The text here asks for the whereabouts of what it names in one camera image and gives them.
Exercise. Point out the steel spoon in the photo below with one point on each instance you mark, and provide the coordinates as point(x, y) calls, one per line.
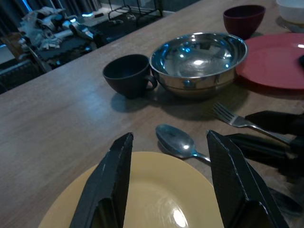
point(175, 140)

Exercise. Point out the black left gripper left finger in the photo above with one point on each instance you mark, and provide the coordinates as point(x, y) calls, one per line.
point(111, 185)

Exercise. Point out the grey plate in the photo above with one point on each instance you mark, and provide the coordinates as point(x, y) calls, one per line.
point(294, 28)

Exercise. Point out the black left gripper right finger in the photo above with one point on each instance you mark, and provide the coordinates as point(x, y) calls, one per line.
point(237, 190)

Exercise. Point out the steel fork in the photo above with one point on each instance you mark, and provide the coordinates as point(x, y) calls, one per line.
point(237, 121)

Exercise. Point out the yellow plate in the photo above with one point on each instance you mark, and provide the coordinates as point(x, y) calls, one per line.
point(154, 190)

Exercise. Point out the maroon bowl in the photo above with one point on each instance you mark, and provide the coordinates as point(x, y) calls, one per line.
point(243, 21)

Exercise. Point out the pile of clutter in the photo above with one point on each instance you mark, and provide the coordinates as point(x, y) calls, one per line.
point(47, 28)

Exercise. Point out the black metal rack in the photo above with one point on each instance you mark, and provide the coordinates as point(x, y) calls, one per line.
point(135, 12)

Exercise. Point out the steel mixing bowl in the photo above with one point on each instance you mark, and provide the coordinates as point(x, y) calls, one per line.
point(197, 64)

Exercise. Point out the white bowl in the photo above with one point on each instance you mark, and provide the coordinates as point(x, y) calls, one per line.
point(292, 10)

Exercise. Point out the red plate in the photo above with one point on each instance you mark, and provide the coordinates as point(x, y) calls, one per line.
point(270, 61)

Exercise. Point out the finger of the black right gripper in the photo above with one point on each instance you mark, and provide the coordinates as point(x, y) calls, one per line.
point(278, 121)
point(261, 149)

